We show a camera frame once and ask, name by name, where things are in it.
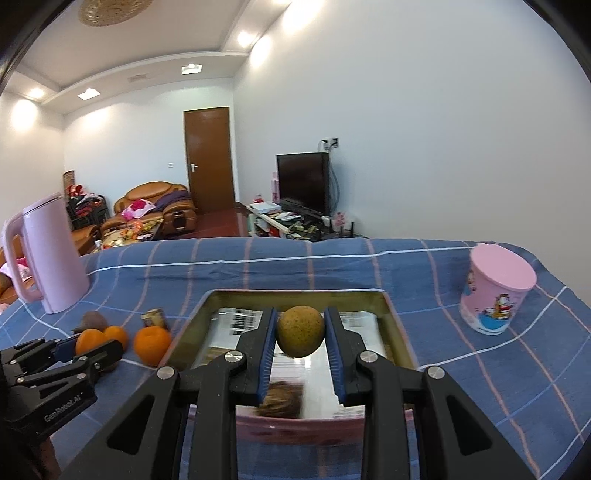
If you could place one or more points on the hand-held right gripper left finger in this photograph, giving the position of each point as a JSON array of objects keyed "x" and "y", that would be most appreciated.
[{"x": 267, "y": 355}]

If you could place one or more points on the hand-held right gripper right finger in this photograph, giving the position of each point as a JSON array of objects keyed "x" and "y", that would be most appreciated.
[{"x": 333, "y": 355}]

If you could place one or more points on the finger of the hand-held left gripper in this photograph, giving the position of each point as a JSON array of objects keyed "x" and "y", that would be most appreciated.
[
  {"x": 99, "y": 353},
  {"x": 65, "y": 349}
]

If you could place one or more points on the small orange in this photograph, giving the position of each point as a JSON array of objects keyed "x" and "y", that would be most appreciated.
[
  {"x": 87, "y": 342},
  {"x": 117, "y": 335}
]

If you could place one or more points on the brown-green kiwi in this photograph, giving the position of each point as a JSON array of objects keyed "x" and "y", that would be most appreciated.
[{"x": 300, "y": 331}]

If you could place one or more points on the pink metal tin box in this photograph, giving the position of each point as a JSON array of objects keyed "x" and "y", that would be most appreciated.
[{"x": 374, "y": 323}]

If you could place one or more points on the large orange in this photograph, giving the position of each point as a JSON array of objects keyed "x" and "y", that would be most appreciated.
[{"x": 152, "y": 345}]

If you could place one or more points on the person's left forearm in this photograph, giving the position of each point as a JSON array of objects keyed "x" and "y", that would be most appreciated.
[{"x": 39, "y": 459}]

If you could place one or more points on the printed paper sheet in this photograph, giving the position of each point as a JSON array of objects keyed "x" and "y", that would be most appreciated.
[{"x": 240, "y": 323}]

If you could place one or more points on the blue plaid cloth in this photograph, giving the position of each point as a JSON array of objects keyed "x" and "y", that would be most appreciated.
[{"x": 323, "y": 267}]

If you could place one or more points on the pink electric kettle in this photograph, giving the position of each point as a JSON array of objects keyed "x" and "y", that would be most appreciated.
[{"x": 46, "y": 258}]

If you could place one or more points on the brown leather armchair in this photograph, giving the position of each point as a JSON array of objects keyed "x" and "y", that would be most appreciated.
[{"x": 85, "y": 235}]

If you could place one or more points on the cluttered coffee table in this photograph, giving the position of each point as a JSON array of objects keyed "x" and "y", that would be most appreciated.
[{"x": 129, "y": 235}]

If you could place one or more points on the white television stand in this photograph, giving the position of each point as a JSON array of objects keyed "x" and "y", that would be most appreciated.
[{"x": 286, "y": 224}]

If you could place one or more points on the black storage rack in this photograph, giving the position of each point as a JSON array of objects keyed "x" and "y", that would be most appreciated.
[{"x": 85, "y": 207}]

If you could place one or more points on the pink floral cushion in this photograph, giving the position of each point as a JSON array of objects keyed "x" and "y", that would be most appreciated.
[{"x": 138, "y": 210}]

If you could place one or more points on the white flat box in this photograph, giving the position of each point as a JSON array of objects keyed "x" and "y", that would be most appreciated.
[{"x": 265, "y": 206}]

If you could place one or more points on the brown leather sofa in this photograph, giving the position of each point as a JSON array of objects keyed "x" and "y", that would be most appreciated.
[{"x": 178, "y": 217}]

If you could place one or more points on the pink decoration beside television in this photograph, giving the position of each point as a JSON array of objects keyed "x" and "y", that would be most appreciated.
[{"x": 274, "y": 187}]

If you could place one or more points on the purple blanket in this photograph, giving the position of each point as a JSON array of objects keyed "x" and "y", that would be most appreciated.
[{"x": 173, "y": 198}]

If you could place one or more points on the pink cartoon print cup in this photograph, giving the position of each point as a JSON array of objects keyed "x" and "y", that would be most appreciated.
[{"x": 496, "y": 290}]

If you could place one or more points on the black television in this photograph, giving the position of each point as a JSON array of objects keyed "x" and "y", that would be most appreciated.
[{"x": 302, "y": 182}]

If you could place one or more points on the brown wooden door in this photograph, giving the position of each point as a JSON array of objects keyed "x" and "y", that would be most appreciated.
[{"x": 208, "y": 159}]

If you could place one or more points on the square ceiling panel light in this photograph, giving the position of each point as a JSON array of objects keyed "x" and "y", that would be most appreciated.
[
  {"x": 88, "y": 93},
  {"x": 191, "y": 68}
]

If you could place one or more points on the ceiling air vent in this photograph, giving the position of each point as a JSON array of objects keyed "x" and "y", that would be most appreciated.
[{"x": 136, "y": 77}]

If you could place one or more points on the round ceiling spotlight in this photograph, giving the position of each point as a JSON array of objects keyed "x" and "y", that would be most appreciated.
[{"x": 244, "y": 38}]

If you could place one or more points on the round golden ceiling lamp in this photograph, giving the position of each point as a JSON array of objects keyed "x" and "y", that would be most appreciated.
[{"x": 115, "y": 9}]

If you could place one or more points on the wall socket with plugs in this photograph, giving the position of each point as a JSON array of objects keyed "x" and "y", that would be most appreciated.
[{"x": 330, "y": 144}]

